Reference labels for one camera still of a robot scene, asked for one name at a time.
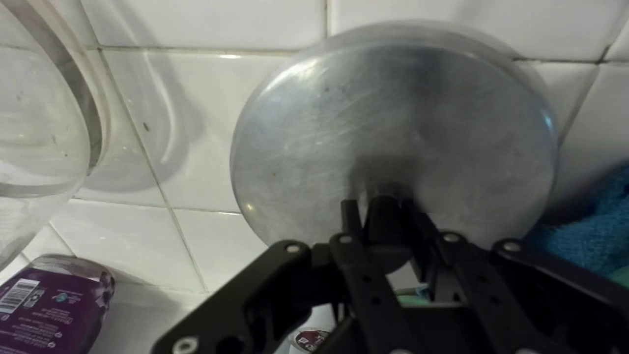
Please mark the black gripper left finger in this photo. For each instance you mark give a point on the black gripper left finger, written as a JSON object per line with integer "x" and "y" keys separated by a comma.
{"x": 247, "y": 301}

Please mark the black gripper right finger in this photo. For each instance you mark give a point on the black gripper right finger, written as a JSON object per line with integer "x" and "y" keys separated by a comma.
{"x": 523, "y": 295}

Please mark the silver metal pot lid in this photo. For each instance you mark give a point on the silver metal pot lid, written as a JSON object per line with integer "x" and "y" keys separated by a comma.
{"x": 393, "y": 118}

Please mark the teal cloth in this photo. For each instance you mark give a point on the teal cloth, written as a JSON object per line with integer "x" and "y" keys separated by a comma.
{"x": 595, "y": 229}

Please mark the purple dish soap bottle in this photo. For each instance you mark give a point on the purple dish soap bottle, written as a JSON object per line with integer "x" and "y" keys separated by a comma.
{"x": 45, "y": 307}

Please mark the glass coffee carafe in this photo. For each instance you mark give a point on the glass coffee carafe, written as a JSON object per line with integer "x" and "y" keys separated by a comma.
{"x": 39, "y": 130}

